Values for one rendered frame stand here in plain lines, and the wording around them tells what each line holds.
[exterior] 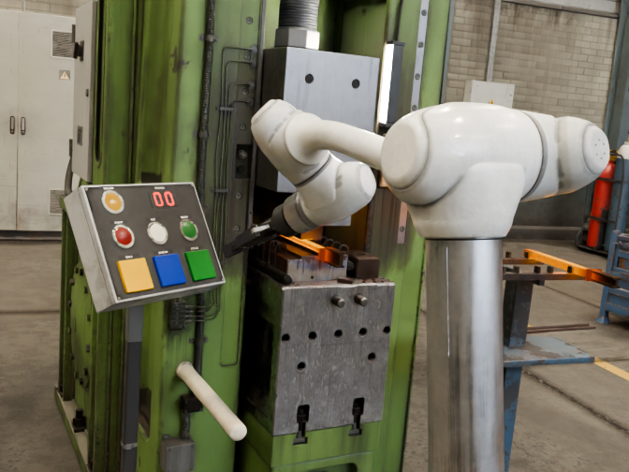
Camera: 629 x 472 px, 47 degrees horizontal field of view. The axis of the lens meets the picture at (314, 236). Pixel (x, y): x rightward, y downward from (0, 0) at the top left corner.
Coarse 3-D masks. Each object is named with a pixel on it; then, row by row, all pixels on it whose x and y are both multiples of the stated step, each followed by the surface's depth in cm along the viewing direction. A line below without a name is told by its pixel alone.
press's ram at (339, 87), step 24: (288, 48) 196; (264, 72) 210; (288, 72) 198; (312, 72) 201; (336, 72) 204; (360, 72) 208; (264, 96) 210; (288, 96) 199; (312, 96) 202; (336, 96) 206; (360, 96) 209; (336, 120) 207; (360, 120) 211; (264, 168) 210; (288, 192) 205
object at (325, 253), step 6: (294, 240) 230; (300, 240) 226; (306, 240) 227; (312, 246) 218; (318, 246) 217; (324, 252) 212; (330, 252) 210; (336, 252) 205; (342, 252) 206; (324, 258) 212; (330, 258) 210; (336, 258) 207; (342, 258) 205; (330, 264) 208; (336, 264) 207; (342, 264) 206
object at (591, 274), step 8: (536, 256) 232; (544, 256) 228; (552, 264) 224; (560, 264) 221; (568, 264) 217; (576, 264) 218; (576, 272) 214; (584, 272) 211; (592, 272) 207; (600, 272) 207; (592, 280) 207; (600, 280) 206; (608, 280) 203; (616, 280) 200
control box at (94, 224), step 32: (96, 192) 164; (128, 192) 171; (160, 192) 178; (192, 192) 187; (96, 224) 161; (128, 224) 168; (160, 224) 175; (96, 256) 160; (128, 256) 165; (96, 288) 161; (160, 288) 168; (192, 288) 175
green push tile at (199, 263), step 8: (192, 256) 178; (200, 256) 180; (208, 256) 182; (192, 264) 177; (200, 264) 179; (208, 264) 181; (192, 272) 176; (200, 272) 178; (208, 272) 180; (200, 280) 178
